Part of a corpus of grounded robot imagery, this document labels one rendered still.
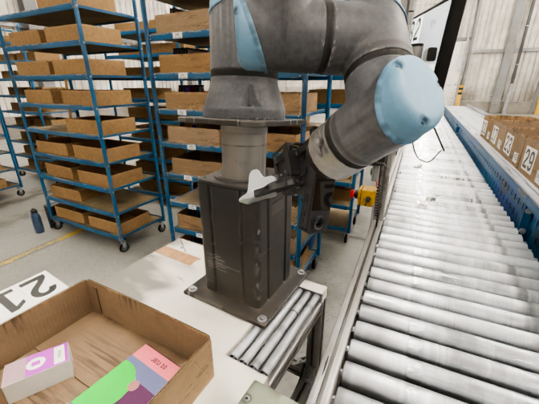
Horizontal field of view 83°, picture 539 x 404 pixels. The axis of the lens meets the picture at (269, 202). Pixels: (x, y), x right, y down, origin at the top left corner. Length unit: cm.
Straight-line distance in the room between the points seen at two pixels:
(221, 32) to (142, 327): 65
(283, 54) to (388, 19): 14
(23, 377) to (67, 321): 18
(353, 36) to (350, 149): 14
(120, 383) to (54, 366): 13
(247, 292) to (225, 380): 21
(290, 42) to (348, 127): 13
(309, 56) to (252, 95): 25
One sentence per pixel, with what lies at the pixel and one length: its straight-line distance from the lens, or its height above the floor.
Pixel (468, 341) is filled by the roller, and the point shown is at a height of 75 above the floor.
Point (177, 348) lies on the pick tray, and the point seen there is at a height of 78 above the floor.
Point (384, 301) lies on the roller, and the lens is 91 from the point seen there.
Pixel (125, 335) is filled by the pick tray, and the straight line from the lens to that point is 82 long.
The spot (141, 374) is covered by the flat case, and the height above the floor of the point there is 79.
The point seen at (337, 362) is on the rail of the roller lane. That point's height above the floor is 74.
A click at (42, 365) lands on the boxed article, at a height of 80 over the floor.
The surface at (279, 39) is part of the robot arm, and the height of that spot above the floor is 134.
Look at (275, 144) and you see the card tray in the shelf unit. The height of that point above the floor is 98.
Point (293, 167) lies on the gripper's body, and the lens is 53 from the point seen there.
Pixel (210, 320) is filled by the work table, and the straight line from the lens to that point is 81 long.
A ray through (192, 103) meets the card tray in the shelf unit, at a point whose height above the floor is 118.
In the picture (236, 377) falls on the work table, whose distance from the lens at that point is 69.
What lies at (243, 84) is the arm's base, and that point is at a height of 129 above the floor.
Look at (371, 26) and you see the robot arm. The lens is 45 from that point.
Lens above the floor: 129
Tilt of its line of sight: 21 degrees down
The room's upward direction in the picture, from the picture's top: straight up
